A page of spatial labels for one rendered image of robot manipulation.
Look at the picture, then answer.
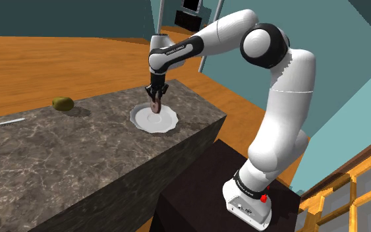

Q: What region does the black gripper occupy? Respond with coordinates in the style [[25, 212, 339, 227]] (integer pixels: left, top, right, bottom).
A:
[[145, 72, 169, 103]]

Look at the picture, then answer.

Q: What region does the brown round disc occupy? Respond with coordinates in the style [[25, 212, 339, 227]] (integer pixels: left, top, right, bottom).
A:
[[150, 98, 162, 115]]

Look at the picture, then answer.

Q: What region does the white scalloped plate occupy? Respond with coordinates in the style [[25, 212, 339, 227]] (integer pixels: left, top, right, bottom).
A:
[[129, 103, 179, 134]]

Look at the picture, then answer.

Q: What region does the black television on stand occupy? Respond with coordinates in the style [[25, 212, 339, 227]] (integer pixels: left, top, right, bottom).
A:
[[174, 0, 204, 32]]

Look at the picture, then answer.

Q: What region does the green kiwi fruit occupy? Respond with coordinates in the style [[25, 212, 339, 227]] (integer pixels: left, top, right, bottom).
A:
[[51, 97, 75, 112]]

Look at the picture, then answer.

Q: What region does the marble kitchen island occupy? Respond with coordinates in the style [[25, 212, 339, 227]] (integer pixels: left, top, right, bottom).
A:
[[0, 78, 228, 232]]

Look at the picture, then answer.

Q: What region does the dark robot stand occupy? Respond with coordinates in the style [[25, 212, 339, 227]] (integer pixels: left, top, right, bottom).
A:
[[149, 138, 302, 232]]

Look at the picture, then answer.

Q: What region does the silver knife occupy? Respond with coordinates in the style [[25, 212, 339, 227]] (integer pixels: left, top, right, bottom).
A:
[[0, 117, 26, 130]]

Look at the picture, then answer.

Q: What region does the wooden framed window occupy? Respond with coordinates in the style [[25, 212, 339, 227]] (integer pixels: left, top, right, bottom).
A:
[[295, 130, 371, 232]]

